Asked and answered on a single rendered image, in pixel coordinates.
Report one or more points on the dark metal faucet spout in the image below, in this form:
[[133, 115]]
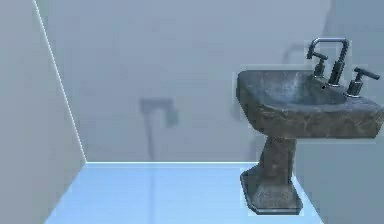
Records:
[[336, 71]]

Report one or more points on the dark stone pedestal sink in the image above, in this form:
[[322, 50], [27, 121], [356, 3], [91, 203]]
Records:
[[300, 116]]

